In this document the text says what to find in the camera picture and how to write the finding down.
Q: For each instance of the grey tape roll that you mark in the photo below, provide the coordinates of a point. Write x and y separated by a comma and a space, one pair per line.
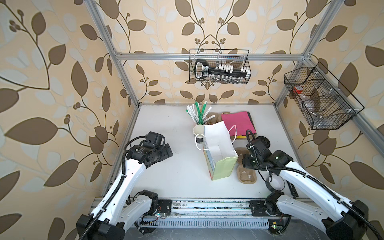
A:
275, 183

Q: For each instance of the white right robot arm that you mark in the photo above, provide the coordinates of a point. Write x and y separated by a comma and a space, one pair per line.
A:
335, 215

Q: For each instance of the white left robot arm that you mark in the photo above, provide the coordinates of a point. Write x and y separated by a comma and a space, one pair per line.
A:
120, 192

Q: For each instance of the brown cardboard napkin box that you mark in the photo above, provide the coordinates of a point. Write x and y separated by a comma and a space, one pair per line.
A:
240, 136

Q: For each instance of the white wrapped straw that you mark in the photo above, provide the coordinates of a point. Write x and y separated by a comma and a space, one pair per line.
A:
191, 113

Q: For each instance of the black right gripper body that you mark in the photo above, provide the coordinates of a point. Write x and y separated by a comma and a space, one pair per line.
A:
252, 163

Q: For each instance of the black wire basket rear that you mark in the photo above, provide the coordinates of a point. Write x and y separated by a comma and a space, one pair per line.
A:
235, 57

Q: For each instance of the green wrapped straw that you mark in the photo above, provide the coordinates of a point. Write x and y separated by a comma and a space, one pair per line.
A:
200, 111

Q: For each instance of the black handheld tool in basket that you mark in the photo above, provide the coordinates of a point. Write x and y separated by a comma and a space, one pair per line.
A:
203, 70

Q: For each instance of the red capped clear bottle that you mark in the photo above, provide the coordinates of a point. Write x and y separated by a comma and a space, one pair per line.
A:
298, 91

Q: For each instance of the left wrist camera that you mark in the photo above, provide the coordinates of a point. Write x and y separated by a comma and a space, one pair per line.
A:
154, 140

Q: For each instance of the stack of paper cups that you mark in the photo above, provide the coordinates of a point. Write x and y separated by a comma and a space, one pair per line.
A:
199, 134

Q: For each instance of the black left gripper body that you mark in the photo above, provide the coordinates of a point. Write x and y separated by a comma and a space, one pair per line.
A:
162, 153

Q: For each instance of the black adjustable wrench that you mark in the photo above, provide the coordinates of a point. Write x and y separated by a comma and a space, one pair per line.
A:
293, 190

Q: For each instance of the black wire basket right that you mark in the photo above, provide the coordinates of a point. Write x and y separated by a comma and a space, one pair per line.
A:
330, 103

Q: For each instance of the black wire basket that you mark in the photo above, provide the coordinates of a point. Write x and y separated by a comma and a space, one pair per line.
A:
330, 103
235, 57

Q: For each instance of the green white paper gift bag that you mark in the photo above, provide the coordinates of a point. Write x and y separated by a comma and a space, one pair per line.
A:
218, 150

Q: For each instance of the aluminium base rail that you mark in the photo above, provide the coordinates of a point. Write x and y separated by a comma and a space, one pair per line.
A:
237, 209

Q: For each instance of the black plastic cup lid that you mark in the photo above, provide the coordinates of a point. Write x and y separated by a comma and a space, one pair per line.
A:
265, 141

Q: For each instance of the single brown pulp cup carrier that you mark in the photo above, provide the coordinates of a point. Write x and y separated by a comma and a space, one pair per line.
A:
245, 176

